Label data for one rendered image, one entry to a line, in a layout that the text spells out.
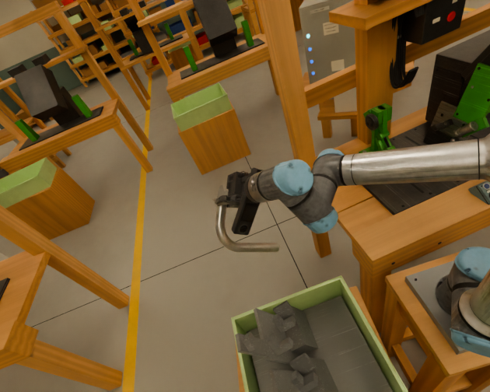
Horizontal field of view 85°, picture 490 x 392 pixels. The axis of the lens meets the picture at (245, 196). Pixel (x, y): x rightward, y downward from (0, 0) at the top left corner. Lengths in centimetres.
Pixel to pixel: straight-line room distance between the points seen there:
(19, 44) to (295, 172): 1146
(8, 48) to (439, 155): 1180
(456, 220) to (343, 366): 67
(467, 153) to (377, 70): 88
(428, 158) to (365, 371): 68
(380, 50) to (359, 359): 119
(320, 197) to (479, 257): 48
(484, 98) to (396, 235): 61
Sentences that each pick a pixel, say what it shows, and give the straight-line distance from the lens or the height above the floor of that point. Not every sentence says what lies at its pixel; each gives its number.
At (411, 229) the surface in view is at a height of 90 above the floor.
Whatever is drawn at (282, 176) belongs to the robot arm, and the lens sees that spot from 54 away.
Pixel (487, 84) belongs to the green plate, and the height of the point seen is 122.
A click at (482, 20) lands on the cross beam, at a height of 123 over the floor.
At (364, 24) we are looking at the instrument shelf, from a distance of 119.
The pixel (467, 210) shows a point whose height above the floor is 90.
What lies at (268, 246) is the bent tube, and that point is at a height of 112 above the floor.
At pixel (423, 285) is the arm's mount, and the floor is 88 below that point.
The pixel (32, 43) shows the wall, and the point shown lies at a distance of 1165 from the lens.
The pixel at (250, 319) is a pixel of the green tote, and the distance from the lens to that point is 106.
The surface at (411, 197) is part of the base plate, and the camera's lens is 132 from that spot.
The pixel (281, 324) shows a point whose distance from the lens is 98.
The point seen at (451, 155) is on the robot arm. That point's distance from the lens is 62.
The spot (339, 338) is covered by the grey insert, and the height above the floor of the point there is 85.
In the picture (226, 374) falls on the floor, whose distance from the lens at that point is 204.
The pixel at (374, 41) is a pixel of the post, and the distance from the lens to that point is 138.
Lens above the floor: 187
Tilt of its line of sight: 42 degrees down
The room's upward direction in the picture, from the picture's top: 24 degrees counter-clockwise
